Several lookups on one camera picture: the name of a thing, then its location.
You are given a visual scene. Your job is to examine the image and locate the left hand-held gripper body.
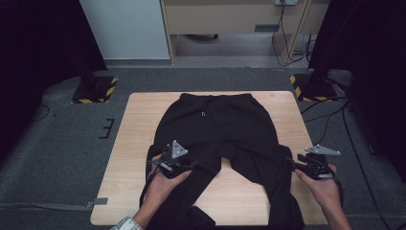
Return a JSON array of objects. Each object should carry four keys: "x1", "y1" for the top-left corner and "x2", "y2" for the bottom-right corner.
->
[{"x1": 155, "y1": 139, "x2": 193, "y2": 179}]

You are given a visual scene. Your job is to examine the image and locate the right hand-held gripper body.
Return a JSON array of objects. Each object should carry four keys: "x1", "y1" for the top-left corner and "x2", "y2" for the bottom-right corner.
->
[{"x1": 296, "y1": 144, "x2": 342, "y2": 180}]

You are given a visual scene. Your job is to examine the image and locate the black pants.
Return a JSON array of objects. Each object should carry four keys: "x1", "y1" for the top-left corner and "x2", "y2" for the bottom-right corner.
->
[{"x1": 139, "y1": 92, "x2": 306, "y2": 230}]

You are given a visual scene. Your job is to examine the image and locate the person's right hand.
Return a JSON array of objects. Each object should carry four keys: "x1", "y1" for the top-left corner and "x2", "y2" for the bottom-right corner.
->
[{"x1": 293, "y1": 164, "x2": 343, "y2": 210}]

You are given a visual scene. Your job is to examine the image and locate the person's left hand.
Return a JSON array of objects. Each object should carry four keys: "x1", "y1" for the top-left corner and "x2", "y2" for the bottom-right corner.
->
[{"x1": 144, "y1": 154, "x2": 193, "y2": 222}]

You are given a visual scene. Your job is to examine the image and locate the striped black stand base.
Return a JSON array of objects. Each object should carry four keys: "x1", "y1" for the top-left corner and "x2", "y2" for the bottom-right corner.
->
[
  {"x1": 289, "y1": 72, "x2": 339, "y2": 103},
  {"x1": 71, "y1": 71, "x2": 120, "y2": 104}
]

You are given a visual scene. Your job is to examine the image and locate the grey floor tape piece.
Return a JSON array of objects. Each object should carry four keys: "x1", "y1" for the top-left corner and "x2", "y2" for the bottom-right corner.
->
[{"x1": 84, "y1": 196, "x2": 109, "y2": 209}]

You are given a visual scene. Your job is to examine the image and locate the black curtain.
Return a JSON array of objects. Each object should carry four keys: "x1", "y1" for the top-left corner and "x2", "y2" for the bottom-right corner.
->
[
  {"x1": 0, "y1": 0, "x2": 108, "y2": 167},
  {"x1": 307, "y1": 0, "x2": 406, "y2": 184}
]

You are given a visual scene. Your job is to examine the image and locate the dark round object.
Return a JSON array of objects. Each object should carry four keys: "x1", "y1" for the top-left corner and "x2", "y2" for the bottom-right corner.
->
[{"x1": 184, "y1": 34, "x2": 220, "y2": 42}]

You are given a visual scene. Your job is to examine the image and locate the grey desk label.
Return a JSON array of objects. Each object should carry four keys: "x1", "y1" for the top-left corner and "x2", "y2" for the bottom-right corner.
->
[{"x1": 254, "y1": 24, "x2": 282, "y2": 34}]

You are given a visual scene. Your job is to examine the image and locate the white panel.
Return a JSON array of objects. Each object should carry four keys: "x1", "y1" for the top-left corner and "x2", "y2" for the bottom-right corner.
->
[{"x1": 79, "y1": 0, "x2": 171, "y2": 61}]

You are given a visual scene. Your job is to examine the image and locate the beige wooden desk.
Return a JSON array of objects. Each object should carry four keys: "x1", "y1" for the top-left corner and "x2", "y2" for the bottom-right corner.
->
[{"x1": 159, "y1": 0, "x2": 330, "y2": 66}]

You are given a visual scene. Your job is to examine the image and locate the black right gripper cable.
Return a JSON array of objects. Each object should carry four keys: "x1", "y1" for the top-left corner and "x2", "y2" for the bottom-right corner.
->
[{"x1": 334, "y1": 176, "x2": 346, "y2": 208}]

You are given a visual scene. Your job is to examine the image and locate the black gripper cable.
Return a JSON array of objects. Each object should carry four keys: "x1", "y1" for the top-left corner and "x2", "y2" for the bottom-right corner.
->
[
  {"x1": 334, "y1": 176, "x2": 346, "y2": 208},
  {"x1": 139, "y1": 159, "x2": 161, "y2": 209}
]

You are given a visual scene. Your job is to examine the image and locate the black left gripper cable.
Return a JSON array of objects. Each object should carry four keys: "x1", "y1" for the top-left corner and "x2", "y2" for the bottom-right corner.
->
[{"x1": 139, "y1": 159, "x2": 161, "y2": 209}]

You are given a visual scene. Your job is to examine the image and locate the long black floor cable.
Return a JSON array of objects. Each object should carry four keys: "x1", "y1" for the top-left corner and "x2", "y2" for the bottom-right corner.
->
[{"x1": 341, "y1": 104, "x2": 395, "y2": 230}]

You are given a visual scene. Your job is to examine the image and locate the black hanging power cable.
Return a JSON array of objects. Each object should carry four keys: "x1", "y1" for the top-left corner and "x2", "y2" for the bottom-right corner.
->
[{"x1": 270, "y1": 2, "x2": 308, "y2": 68}]

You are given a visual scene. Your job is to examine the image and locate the thin black floor cable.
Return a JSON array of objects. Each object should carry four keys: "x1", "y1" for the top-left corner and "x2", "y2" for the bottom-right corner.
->
[{"x1": 31, "y1": 103, "x2": 52, "y2": 124}]

